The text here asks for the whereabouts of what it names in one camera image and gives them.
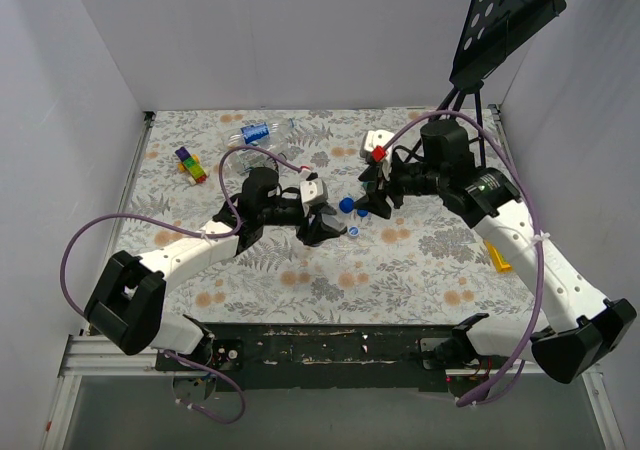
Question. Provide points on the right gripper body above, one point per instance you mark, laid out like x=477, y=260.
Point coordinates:
x=377, y=187

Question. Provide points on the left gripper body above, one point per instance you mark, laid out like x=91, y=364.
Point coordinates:
x=310, y=223

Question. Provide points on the black music stand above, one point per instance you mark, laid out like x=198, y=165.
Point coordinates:
x=492, y=31

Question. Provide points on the floral table cloth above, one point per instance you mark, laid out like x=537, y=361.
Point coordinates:
x=421, y=266

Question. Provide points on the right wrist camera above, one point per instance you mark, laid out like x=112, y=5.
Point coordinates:
x=375, y=150

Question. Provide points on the black base beam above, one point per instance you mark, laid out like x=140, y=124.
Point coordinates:
x=323, y=356

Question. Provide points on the multicolour toy brick stack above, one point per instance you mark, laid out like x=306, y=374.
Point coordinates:
x=190, y=165

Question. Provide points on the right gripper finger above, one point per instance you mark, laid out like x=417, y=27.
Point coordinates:
x=371, y=176
x=375, y=203

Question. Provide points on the clear lying bottle silver label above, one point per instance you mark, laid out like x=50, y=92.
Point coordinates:
x=243, y=161

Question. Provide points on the yellow green toy brick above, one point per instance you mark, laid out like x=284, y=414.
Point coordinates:
x=497, y=259

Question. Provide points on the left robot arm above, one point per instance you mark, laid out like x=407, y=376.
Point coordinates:
x=128, y=304

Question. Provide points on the blue label bottle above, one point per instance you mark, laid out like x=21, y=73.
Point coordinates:
x=266, y=134

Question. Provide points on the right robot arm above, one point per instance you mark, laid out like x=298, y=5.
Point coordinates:
x=579, y=325

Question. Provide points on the white blue bottle cap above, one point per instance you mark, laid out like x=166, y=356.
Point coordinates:
x=354, y=232

